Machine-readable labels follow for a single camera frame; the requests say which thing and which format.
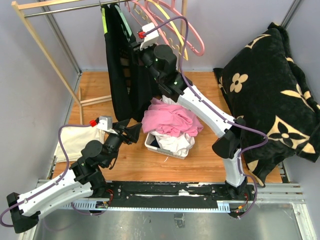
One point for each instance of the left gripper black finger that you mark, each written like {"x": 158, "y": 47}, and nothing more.
{"x": 121, "y": 126}
{"x": 133, "y": 133}

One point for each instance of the folded cream cloth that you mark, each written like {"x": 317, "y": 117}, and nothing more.
{"x": 73, "y": 138}

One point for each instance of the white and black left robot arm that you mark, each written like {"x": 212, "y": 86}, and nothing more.
{"x": 80, "y": 179}

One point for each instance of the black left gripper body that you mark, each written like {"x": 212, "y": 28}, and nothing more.
{"x": 124, "y": 137}

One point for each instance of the black floral plush blanket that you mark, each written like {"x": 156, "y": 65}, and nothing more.
{"x": 265, "y": 87}

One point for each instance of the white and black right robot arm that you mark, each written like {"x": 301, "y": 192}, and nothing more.
{"x": 160, "y": 61}

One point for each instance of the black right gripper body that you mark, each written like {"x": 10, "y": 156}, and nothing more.
{"x": 144, "y": 57}

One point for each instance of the mint green hanger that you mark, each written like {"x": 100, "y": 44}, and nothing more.
{"x": 127, "y": 28}

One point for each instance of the yellow hanger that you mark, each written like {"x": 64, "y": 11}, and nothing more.
{"x": 172, "y": 33}

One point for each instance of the navy blue t shirt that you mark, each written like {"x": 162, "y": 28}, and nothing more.
{"x": 154, "y": 143}

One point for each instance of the pink t shirt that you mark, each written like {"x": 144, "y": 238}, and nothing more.
{"x": 170, "y": 119}

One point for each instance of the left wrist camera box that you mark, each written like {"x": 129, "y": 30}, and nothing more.
{"x": 103, "y": 123}

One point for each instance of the white perforated plastic basket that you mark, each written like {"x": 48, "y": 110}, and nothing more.
{"x": 177, "y": 147}

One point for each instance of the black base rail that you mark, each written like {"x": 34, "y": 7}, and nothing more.
{"x": 171, "y": 195}

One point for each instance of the black t shirt with print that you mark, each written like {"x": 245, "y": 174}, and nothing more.
{"x": 138, "y": 80}

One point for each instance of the white t shirt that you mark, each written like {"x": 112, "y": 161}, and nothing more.
{"x": 174, "y": 126}

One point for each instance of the black t shirt far left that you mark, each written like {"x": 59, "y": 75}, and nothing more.
{"x": 119, "y": 94}

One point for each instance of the pink plastic hanger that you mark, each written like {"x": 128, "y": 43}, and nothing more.
{"x": 199, "y": 48}

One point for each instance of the lime green hanger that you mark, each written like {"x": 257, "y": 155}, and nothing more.
{"x": 104, "y": 21}

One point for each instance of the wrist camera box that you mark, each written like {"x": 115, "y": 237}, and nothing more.
{"x": 149, "y": 35}
{"x": 103, "y": 123}

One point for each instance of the pink hanger with metal hook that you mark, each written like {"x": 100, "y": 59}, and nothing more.
{"x": 143, "y": 17}

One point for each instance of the wooden clothes rack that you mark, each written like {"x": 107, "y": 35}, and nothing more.
{"x": 42, "y": 8}

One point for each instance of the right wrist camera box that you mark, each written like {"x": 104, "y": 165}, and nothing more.
{"x": 149, "y": 35}

